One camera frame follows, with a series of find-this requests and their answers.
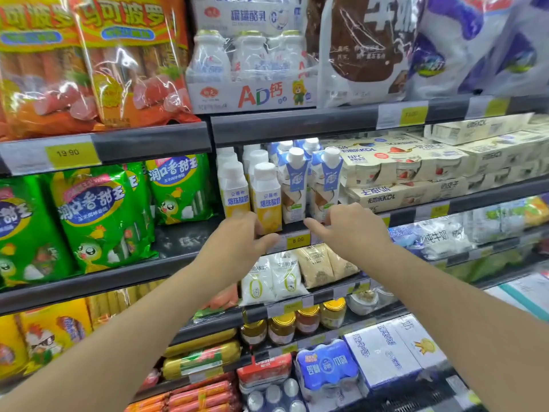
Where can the green sausage packet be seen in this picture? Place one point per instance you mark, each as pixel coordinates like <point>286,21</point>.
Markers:
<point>103,214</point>
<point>25,235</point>
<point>180,188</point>

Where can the white powder bag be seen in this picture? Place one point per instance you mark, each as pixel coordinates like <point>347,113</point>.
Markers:
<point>288,274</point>
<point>256,283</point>

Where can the red and white packet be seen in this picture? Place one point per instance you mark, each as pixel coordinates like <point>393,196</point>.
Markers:
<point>264,369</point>

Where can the person's left forearm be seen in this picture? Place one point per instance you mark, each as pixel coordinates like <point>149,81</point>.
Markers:
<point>107,351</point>

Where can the person's left hand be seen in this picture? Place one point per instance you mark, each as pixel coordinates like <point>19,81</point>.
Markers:
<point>231,253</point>

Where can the yellow and white price label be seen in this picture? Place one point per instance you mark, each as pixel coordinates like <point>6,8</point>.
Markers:
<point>298,240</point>
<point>403,115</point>
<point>432,211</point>
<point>68,156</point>
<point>489,108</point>

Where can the person's left thumb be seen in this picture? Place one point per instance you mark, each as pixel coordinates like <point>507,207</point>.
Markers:
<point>266,241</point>

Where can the purple and white milk bag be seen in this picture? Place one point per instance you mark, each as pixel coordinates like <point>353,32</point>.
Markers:
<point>525,51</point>
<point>459,42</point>

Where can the person's right thumb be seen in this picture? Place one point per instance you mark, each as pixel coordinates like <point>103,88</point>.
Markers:
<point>316,227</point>

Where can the stack of cream yoghurt packs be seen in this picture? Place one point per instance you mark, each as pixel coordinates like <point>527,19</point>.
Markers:
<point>429,165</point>

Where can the person's right hand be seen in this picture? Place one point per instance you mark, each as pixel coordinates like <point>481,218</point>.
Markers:
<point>358,238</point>

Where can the brown and white milk bag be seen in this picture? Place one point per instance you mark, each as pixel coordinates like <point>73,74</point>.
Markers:
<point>364,47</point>

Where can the row of green packets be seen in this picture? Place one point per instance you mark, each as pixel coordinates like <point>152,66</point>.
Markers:
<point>489,265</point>

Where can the white blue-print milk case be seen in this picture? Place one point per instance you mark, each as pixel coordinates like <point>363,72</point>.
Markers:
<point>381,355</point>

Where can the white bottle multipack with carton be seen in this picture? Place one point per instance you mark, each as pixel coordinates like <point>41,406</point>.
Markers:
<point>251,77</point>

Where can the blue wrapped bottle multipack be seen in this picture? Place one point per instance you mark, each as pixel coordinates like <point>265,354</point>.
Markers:
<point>327,368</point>

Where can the person's right forearm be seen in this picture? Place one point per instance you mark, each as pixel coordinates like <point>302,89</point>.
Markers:
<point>463,326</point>

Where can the orange sausage packet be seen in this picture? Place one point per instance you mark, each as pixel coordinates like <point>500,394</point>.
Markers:
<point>34,72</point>
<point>128,68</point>

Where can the clear yoghurt cup with topping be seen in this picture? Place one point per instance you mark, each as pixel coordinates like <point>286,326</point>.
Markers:
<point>362,302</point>

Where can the white blue-print drink box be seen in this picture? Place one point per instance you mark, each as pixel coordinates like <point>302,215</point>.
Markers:
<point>248,14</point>

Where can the row of clear milk pouches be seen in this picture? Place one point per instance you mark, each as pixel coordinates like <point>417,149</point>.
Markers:
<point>510,218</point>

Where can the group of white yellow-label bottles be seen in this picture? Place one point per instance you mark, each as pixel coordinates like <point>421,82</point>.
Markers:
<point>266,197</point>

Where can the pack of yellow sausage sticks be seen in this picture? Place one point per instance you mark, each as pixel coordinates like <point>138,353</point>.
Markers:
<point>116,302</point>

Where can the white yellow-print milk case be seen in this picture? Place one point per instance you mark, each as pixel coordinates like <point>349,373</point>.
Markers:
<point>422,341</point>

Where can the beige grain bag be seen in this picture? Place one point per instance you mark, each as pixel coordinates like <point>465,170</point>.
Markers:
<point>342,265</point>
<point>315,265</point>

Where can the clear wrapped white-cap bottle pack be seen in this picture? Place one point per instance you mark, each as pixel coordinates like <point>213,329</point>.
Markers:
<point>274,396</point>

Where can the pile of red sausage sticks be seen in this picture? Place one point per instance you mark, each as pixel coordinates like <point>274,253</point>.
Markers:
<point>193,396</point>

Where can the blue and white drink carton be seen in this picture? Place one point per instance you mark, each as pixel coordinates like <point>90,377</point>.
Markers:
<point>326,184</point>
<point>309,145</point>
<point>276,149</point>
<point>295,188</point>

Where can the yellow sausage roll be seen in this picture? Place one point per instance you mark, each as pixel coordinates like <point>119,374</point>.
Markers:
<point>201,361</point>
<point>201,342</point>

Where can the white and teal paper sign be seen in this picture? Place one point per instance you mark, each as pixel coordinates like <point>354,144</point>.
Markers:
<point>523,293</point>

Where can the glass jar with gold lid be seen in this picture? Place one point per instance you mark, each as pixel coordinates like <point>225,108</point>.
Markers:
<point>282,329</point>
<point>333,314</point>
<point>254,334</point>
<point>308,320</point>

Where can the yellow cartoon snack packet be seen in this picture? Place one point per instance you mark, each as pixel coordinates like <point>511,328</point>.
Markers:
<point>53,334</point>
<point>12,349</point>

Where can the white and blue milk pouch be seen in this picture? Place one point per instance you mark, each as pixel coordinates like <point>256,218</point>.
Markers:
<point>429,238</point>

